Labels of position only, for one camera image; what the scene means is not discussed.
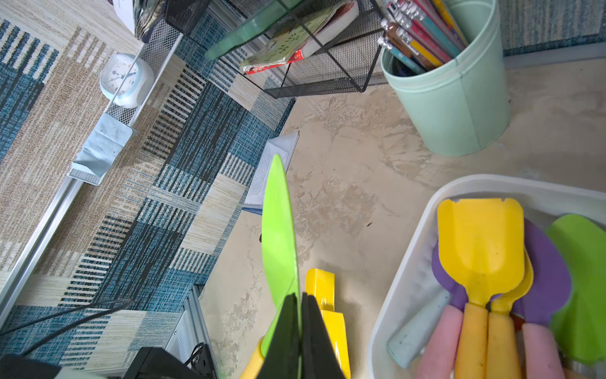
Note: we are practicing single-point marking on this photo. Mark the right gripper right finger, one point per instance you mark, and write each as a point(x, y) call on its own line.
point(318, 357)

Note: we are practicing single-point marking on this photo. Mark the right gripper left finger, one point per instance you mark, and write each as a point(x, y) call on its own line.
point(282, 360)

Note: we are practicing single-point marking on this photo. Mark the light blue shovel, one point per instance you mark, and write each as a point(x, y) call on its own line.
point(406, 344)

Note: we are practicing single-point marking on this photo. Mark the purple shovel pink handle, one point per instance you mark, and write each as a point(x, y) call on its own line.
point(439, 358)
point(550, 291)

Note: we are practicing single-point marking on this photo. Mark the yellow shovel blue tip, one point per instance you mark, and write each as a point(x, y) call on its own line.
point(502, 353)

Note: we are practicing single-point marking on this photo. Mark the green shovel wooden handle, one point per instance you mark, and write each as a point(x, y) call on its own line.
point(579, 327)

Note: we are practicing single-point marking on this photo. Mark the white plastic storage box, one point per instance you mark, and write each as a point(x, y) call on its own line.
point(414, 285)

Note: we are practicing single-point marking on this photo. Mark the white FOLIO-02 box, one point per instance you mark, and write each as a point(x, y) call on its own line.
point(127, 12)

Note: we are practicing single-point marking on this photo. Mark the light blue cloth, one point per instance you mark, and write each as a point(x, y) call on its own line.
point(100, 150)

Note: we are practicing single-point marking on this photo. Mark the green pen holder cup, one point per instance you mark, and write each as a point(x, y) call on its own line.
point(461, 107)

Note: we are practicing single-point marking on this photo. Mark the white round clock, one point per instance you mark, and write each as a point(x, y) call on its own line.
point(126, 80)

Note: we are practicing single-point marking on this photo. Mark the colourful book on shelf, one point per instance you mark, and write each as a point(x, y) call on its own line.
point(299, 42)

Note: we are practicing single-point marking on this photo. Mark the green book on shelf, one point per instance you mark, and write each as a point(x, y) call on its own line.
point(257, 25)

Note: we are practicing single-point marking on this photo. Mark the pens in cup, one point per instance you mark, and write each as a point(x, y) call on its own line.
point(421, 36)

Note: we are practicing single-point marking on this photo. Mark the black wire shelf rack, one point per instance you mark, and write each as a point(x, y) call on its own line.
point(345, 65)

